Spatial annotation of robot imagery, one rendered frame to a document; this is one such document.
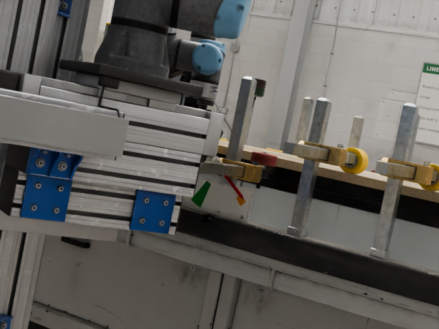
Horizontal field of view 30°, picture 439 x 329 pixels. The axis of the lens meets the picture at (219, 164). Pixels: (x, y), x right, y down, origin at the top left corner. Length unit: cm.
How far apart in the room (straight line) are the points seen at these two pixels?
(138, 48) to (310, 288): 104
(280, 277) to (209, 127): 84
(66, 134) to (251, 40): 933
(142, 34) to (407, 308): 110
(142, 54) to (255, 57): 905
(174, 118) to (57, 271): 160
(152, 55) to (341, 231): 112
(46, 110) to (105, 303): 169
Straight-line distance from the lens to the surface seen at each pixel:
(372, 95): 995
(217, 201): 246
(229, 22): 162
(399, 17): 1002
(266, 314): 269
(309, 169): 234
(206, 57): 202
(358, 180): 251
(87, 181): 158
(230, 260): 248
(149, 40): 161
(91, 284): 305
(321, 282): 235
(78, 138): 143
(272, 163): 253
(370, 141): 990
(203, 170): 221
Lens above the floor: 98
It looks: 3 degrees down
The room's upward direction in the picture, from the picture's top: 11 degrees clockwise
